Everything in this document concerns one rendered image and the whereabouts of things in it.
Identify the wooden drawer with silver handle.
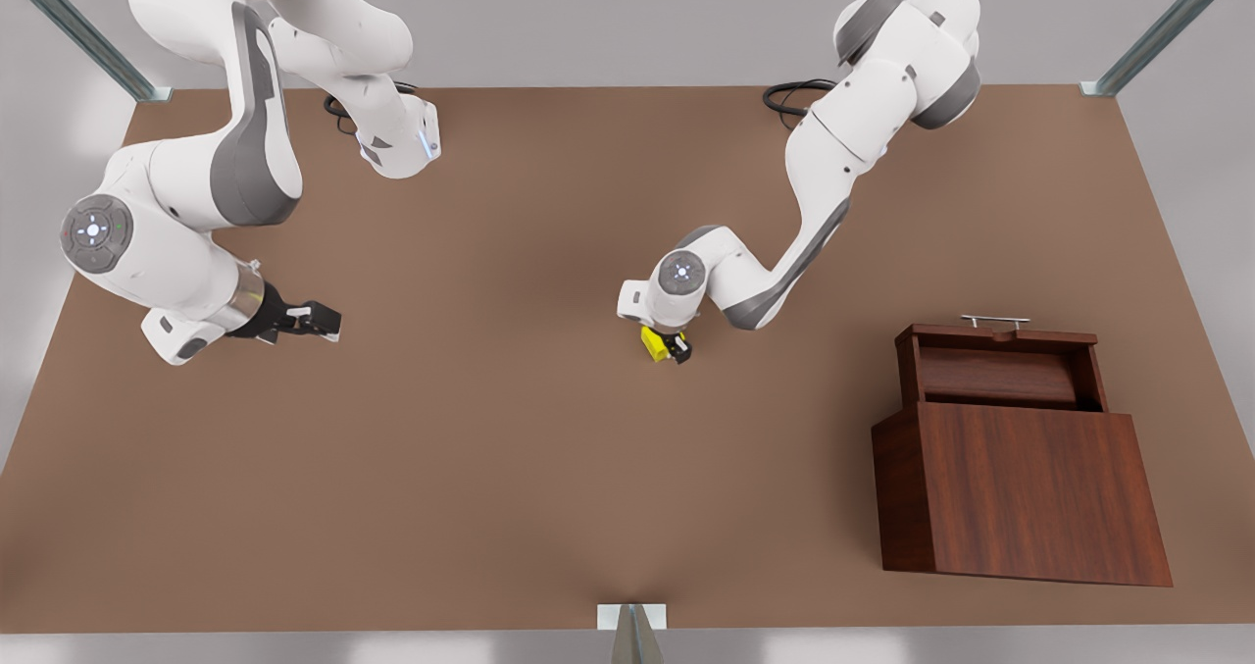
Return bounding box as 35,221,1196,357
895,314,1110,413

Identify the dark wooden cabinet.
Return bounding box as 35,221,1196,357
871,401,1175,588

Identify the black cable loop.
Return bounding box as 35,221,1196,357
323,80,420,137
762,78,838,131

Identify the silver frame post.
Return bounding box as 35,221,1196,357
1079,0,1255,98
0,0,174,104
597,602,669,664

